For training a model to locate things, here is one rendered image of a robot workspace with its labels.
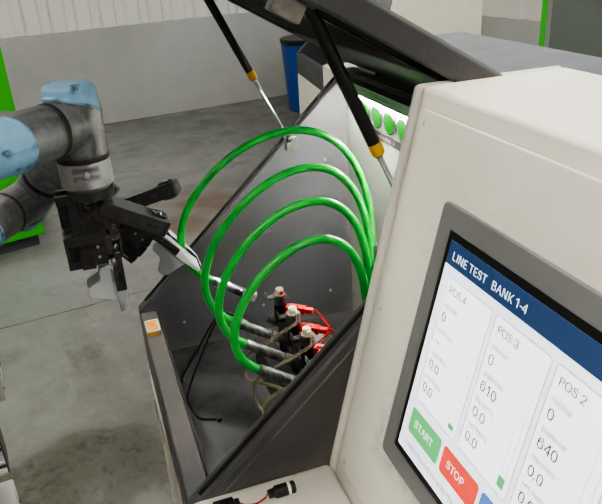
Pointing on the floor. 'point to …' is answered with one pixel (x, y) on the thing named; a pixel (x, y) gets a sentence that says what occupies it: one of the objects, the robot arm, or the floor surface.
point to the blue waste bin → (291, 68)
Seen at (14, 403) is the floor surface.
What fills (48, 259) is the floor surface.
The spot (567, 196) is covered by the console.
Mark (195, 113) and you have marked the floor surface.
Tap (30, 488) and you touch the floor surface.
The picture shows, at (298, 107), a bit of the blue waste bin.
